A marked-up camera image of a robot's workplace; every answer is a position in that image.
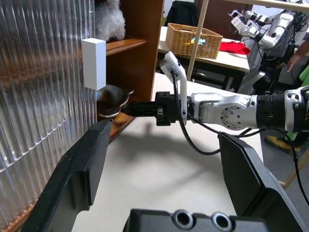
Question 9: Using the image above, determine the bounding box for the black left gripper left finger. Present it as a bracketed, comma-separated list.
[20, 118, 113, 232]

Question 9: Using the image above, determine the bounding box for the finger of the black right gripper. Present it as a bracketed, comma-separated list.
[122, 106, 159, 118]
[126, 101, 157, 108]

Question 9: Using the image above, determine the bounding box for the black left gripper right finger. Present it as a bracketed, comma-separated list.
[218, 133, 309, 232]

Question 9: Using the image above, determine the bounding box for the small metal bowl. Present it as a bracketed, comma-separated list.
[96, 84, 135, 119]

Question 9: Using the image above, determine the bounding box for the white block door handle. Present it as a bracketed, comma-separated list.
[81, 38, 107, 91]

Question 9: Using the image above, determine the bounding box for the white plush toy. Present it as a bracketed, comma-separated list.
[95, 0, 126, 42]

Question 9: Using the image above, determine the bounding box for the ribbed clear sliding door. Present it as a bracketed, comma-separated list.
[0, 0, 98, 230]

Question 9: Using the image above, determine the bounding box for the brown wooden cabinet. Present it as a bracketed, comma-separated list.
[0, 0, 165, 232]

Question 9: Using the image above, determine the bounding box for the bystander bare hand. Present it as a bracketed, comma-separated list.
[287, 55, 302, 73]

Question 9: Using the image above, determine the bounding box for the yellow green slipper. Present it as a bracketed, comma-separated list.
[265, 135, 301, 153]

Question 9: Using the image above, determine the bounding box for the woven wicker basket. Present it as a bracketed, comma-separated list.
[167, 23, 224, 60]

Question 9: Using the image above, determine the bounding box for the light wooden pole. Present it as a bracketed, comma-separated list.
[187, 0, 210, 82]

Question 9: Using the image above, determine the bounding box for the beige table with black legs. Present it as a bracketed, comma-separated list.
[158, 26, 252, 91]

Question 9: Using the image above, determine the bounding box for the red cloth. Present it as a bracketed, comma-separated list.
[218, 41, 251, 57]

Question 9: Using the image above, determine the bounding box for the black hanging jacket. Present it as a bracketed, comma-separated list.
[166, 0, 199, 27]

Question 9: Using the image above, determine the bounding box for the white background humanoid robot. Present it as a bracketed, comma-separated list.
[228, 8, 305, 95]

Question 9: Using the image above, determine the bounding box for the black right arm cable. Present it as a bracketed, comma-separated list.
[170, 69, 222, 155]

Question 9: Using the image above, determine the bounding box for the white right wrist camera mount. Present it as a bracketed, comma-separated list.
[159, 51, 188, 126]

